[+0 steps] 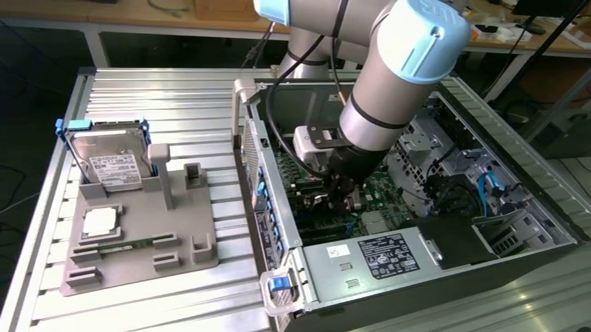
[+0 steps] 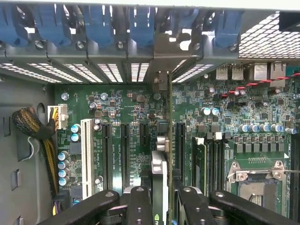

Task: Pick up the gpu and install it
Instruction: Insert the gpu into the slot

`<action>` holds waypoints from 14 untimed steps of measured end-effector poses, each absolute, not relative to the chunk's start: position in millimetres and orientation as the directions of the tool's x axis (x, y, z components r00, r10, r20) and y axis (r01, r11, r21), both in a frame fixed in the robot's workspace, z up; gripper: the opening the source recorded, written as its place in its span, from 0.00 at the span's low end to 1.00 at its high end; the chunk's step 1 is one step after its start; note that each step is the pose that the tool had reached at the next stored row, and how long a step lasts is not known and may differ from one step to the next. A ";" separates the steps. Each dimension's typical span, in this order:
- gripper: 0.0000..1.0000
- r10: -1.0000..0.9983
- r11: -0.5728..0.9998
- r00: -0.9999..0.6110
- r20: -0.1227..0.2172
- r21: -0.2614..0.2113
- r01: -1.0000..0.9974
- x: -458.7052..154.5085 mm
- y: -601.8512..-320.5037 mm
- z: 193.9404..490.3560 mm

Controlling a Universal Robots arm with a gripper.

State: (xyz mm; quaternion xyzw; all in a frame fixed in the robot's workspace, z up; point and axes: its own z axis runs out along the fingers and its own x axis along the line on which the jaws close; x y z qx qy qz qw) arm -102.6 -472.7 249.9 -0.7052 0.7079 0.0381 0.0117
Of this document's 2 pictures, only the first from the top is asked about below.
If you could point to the black round object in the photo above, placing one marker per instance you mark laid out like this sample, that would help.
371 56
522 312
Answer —
517 112

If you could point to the black monitor with stand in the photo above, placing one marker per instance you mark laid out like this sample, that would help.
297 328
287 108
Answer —
554 7

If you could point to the hard disk in blue bracket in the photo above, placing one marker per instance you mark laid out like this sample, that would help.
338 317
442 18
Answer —
111 166

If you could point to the wooden workbench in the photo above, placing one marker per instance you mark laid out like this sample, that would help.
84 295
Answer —
115 20

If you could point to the silver power supply unit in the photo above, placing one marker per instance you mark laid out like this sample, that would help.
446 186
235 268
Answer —
335 276

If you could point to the silver slanted drive bracket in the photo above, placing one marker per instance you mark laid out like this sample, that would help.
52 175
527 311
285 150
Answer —
501 235

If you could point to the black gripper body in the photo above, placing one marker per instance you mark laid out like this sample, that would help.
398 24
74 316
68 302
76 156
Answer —
361 162

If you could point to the white and orange box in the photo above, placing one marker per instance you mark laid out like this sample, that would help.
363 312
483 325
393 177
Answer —
497 32

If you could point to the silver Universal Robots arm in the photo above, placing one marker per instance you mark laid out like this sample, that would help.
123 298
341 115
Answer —
379 103

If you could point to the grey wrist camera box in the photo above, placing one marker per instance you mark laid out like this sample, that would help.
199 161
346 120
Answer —
307 148

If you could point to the green motherboard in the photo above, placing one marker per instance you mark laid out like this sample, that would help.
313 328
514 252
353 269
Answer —
386 190

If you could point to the silver chipset heat sink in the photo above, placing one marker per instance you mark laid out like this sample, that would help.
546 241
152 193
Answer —
377 221

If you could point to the black expansion slot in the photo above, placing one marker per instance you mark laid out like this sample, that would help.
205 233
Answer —
321 231

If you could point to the silver disk bay cage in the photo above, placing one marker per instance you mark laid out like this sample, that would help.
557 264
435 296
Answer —
415 145

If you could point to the grey metal stand leg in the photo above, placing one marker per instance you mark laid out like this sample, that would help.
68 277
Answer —
562 100

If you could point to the black box on floor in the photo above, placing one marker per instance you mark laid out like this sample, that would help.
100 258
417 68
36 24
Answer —
567 138

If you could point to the black open PC case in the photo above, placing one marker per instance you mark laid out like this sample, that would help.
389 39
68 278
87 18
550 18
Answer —
415 304

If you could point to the blue case latch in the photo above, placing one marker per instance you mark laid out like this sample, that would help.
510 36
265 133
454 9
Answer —
279 284

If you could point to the green RAM stick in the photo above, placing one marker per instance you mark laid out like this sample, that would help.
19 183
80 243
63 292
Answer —
120 246

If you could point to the silver CPU chip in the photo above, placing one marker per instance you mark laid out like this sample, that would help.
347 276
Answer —
99 223

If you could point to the black tripod pole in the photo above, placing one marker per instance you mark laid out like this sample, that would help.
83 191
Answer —
546 41

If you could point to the grey plastic parts rack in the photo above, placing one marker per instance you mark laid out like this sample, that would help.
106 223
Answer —
139 221

